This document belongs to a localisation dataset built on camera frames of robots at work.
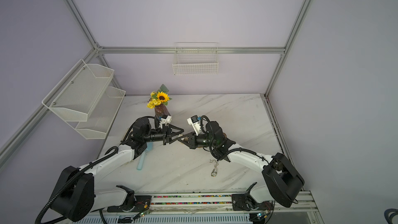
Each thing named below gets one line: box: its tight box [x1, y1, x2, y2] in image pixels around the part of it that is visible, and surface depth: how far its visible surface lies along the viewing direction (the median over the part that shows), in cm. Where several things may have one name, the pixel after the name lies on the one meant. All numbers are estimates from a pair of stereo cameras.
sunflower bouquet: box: [146, 83, 173, 109], surface depth 88 cm
